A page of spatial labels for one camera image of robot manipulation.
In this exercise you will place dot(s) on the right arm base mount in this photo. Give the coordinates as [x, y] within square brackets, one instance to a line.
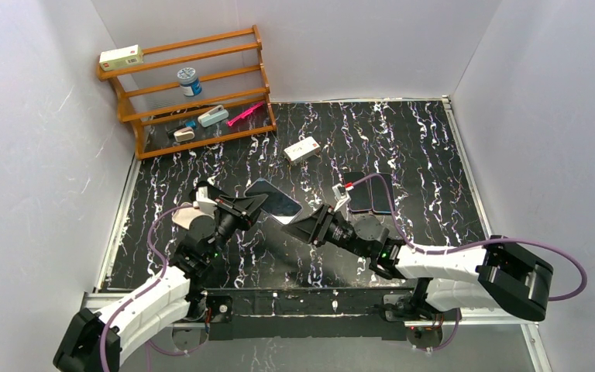
[428, 333]

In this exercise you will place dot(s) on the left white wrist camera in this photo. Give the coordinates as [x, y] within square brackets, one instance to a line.
[205, 200]

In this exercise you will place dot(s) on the pink comb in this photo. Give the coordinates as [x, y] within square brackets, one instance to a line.
[245, 113]

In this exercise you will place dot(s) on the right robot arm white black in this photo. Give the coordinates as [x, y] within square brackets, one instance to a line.
[495, 275]

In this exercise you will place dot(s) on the wooden shelf rack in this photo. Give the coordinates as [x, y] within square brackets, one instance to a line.
[232, 73]

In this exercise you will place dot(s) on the beige white phone case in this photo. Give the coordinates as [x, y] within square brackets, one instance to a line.
[186, 214]

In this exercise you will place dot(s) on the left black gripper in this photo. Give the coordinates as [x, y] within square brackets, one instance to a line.
[234, 211]

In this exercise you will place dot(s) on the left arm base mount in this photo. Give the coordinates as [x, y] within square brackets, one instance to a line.
[209, 316]

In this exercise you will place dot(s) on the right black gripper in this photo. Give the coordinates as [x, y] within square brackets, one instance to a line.
[321, 226]

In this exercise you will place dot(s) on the beige small stapler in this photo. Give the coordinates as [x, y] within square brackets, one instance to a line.
[183, 135]

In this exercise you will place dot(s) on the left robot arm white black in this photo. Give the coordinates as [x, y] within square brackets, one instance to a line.
[103, 340]

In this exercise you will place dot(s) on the purple phone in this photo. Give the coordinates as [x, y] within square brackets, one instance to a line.
[360, 195]

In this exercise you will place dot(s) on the white box with barcode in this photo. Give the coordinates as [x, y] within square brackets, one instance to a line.
[301, 150]

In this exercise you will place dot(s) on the blue white jar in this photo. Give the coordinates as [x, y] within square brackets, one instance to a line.
[189, 82]

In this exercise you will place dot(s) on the black blue marker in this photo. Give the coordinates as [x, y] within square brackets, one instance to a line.
[185, 124]

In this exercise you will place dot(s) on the white green box on shelf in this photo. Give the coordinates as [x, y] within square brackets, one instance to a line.
[121, 58]

